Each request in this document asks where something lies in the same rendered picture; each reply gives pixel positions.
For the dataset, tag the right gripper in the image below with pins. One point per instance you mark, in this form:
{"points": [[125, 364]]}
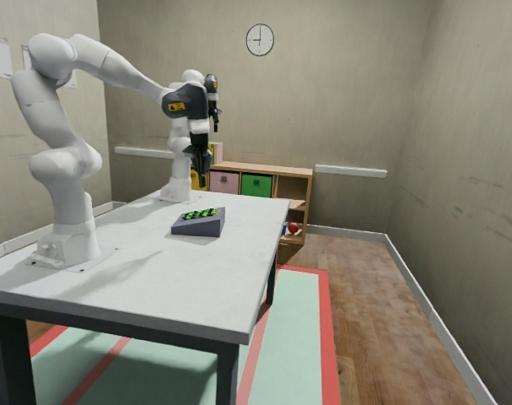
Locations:
{"points": [[201, 162]]}

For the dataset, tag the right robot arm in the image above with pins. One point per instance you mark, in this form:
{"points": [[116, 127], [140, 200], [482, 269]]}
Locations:
{"points": [[70, 158]]}

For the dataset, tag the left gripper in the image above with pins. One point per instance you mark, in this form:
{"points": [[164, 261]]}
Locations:
{"points": [[212, 112]]}

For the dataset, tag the grey switch panel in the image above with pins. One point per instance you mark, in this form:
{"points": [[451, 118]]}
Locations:
{"points": [[209, 222]]}

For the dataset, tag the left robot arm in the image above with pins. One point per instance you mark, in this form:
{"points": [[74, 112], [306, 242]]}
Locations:
{"points": [[179, 187]]}

